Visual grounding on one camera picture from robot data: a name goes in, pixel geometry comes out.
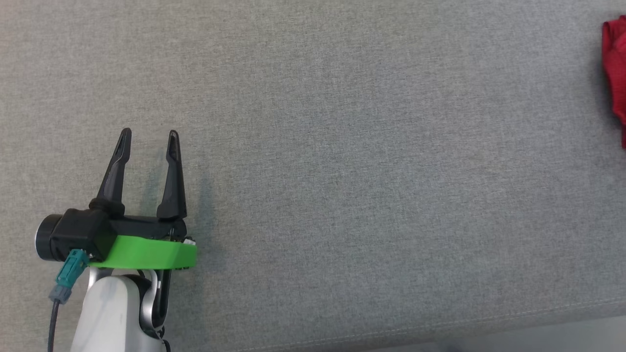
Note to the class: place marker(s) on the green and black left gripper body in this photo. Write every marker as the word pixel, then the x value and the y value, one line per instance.
pixel 151 252

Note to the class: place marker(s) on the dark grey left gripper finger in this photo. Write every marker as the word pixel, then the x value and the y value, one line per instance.
pixel 172 190
pixel 115 181

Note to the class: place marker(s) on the red shirt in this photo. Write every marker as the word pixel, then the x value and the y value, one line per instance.
pixel 617 73

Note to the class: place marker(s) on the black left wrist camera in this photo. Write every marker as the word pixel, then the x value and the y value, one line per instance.
pixel 73 234

